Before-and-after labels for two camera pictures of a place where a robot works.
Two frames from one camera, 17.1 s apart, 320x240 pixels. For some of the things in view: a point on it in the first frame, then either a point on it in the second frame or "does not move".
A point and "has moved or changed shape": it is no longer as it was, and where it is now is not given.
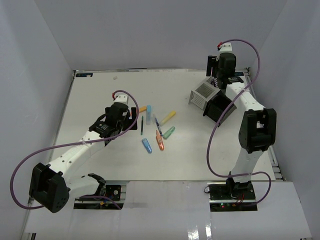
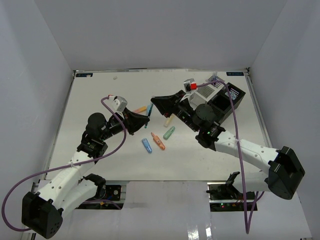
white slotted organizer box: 202,92 does not move
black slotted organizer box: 216,107 does not move
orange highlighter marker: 143,109 does not move
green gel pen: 142,125 has moved or changed shape
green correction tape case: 167,134 does not move
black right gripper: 213,62 -> 168,105
